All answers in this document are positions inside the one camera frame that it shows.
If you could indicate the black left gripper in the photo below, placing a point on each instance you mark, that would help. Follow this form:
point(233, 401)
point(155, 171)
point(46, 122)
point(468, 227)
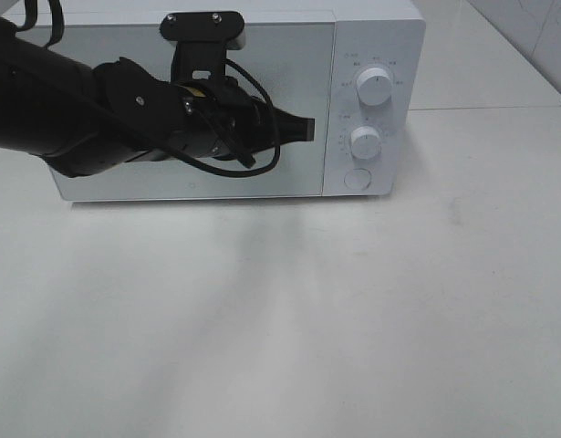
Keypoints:
point(227, 123)

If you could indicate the white microwave door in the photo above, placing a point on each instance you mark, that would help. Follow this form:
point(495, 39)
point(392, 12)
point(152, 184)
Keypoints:
point(291, 62)

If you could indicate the round white door button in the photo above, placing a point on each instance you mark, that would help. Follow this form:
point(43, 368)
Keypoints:
point(358, 179)

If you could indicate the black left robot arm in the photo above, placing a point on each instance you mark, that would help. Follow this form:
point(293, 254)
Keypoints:
point(82, 121)

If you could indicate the lower white round knob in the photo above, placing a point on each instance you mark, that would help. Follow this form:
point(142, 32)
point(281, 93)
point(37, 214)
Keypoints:
point(365, 143)

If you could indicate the white round knob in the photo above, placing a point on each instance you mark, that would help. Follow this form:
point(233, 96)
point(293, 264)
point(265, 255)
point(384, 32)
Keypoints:
point(365, 143)
point(374, 85)

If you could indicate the white microwave oven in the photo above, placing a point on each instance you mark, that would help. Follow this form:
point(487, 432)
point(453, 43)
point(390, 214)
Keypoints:
point(366, 33)

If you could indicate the upper white round knob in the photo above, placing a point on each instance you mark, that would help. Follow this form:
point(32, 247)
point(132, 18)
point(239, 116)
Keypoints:
point(374, 85)

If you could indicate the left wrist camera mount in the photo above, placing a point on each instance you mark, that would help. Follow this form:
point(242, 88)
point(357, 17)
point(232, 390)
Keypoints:
point(202, 40)

